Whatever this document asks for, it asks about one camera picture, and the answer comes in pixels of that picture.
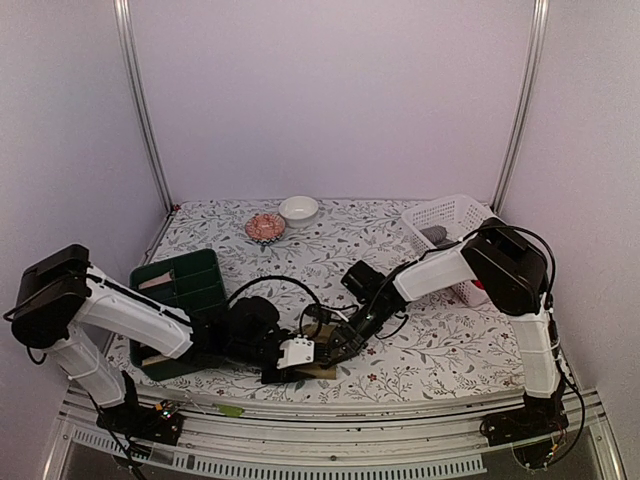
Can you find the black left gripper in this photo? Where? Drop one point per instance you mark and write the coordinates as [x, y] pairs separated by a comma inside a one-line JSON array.
[[269, 379]]

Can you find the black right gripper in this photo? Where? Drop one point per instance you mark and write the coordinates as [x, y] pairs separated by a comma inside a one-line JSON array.
[[341, 336]]

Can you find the khaki tan underwear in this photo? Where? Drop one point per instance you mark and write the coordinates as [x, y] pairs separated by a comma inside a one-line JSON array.
[[314, 369]]

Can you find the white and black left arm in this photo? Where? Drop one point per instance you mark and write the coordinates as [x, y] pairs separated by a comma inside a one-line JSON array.
[[63, 295]]

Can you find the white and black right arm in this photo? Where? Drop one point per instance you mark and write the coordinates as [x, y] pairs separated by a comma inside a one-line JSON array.
[[516, 268]]

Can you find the cream rolled underwear front slot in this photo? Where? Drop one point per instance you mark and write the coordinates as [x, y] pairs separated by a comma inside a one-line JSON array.
[[153, 360]]

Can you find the beige rolled underwear top slot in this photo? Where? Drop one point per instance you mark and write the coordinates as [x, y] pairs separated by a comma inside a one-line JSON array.
[[161, 280]]

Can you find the dark green divided organizer tray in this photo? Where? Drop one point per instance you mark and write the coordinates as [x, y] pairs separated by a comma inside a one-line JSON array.
[[197, 289]]

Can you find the green tape scrap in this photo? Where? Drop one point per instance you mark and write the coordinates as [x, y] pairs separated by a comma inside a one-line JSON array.
[[229, 410]]

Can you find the floral patterned table mat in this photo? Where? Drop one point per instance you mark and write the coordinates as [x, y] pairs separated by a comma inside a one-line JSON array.
[[441, 349]]

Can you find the grey striped garment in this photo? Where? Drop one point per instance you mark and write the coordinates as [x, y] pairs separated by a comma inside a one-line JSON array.
[[437, 235]]

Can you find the white plastic laundry basket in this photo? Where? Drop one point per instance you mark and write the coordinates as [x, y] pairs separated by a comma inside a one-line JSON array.
[[450, 220]]

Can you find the pink patterned small bowl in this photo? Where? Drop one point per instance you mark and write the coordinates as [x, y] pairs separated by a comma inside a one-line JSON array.
[[266, 228]]

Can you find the white ceramic bowl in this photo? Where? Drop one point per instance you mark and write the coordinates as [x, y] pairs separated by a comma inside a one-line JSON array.
[[298, 211]]

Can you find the aluminium front rail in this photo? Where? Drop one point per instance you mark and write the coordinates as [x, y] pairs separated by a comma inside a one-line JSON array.
[[428, 439]]

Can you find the right aluminium frame post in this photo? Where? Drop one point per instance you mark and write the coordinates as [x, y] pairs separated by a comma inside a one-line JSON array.
[[533, 57]]

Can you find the aluminium frame post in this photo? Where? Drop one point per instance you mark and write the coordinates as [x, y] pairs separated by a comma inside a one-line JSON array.
[[126, 36], [533, 57]]

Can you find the left aluminium frame post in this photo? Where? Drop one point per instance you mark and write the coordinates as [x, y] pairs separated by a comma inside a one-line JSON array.
[[126, 36]]

